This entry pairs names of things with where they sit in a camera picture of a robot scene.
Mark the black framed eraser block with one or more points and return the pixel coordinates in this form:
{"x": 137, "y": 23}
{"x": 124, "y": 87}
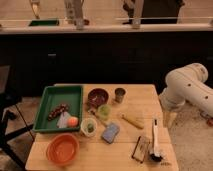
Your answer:
{"x": 141, "y": 149}

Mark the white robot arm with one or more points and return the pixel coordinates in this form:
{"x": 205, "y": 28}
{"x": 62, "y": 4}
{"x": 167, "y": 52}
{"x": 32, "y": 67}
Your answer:
{"x": 187, "y": 84}

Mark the small metal cup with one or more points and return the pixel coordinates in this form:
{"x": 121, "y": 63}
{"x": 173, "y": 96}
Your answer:
{"x": 119, "y": 94}

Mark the small green cup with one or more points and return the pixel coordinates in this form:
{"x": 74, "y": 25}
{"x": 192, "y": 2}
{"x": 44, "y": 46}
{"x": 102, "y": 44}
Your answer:
{"x": 103, "y": 112}

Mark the dark red bowl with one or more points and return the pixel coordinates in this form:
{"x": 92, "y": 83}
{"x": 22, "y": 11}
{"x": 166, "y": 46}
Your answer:
{"x": 97, "y": 97}

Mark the blue sponge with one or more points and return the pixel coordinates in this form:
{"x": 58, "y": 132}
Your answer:
{"x": 110, "y": 133}

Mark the dark red grapes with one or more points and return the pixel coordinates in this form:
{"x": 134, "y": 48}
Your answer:
{"x": 57, "y": 111}

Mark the orange ball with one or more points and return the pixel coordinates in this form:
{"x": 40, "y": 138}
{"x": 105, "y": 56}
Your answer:
{"x": 72, "y": 121}

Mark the yellow wooden stick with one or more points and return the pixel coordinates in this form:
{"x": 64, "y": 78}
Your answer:
{"x": 132, "y": 121}

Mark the green plastic tray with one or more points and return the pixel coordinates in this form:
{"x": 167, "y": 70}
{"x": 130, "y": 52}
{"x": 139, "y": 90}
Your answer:
{"x": 52, "y": 97}

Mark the white plastic piece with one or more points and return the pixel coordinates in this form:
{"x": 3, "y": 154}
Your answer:
{"x": 63, "y": 119}

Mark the orange plastic bowl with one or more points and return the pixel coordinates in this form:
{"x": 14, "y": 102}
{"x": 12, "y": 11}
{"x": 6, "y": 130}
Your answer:
{"x": 62, "y": 149}

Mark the green box on counter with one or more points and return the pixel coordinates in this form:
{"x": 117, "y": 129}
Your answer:
{"x": 54, "y": 22}

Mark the black chair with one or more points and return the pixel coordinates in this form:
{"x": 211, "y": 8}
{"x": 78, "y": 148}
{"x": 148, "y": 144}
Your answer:
{"x": 8, "y": 99}

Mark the brown handled utensil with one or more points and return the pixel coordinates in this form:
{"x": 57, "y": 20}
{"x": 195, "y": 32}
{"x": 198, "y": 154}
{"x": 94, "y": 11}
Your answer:
{"x": 92, "y": 112}

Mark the white handled dish brush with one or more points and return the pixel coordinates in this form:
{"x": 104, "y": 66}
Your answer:
{"x": 154, "y": 150}

